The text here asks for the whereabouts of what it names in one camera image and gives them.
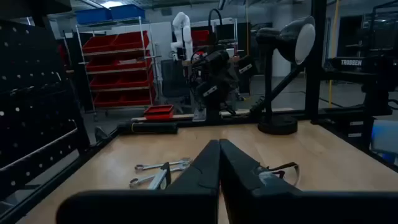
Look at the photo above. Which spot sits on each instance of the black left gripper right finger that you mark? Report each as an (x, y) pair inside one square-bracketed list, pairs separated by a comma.
[(248, 199)]

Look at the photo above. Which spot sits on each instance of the black pegboard cabinet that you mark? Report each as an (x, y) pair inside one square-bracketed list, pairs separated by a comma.
[(43, 102)]

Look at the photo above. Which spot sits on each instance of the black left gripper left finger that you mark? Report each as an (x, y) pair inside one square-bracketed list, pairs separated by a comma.
[(186, 202)]

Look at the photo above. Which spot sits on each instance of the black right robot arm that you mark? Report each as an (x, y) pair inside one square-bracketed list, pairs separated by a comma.
[(217, 62)]

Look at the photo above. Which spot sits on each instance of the clear safety glasses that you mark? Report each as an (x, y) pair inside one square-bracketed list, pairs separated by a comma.
[(293, 169)]

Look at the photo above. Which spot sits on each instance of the black office chair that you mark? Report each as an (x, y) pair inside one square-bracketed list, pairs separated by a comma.
[(174, 81)]

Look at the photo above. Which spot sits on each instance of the black background robot arm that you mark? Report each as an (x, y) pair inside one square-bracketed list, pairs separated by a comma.
[(351, 62)]

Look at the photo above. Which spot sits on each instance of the black desk lamp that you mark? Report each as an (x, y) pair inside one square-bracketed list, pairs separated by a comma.
[(289, 40)]

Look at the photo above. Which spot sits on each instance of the blue plastic container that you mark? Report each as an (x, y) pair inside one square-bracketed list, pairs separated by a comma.
[(385, 140)]

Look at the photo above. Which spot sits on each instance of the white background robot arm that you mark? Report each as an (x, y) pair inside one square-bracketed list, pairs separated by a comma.
[(183, 31)]

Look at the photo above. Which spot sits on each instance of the small red bin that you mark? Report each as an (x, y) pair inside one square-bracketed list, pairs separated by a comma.
[(158, 112)]

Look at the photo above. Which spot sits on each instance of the black cylindrical tube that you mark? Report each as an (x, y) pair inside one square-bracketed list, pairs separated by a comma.
[(149, 128)]

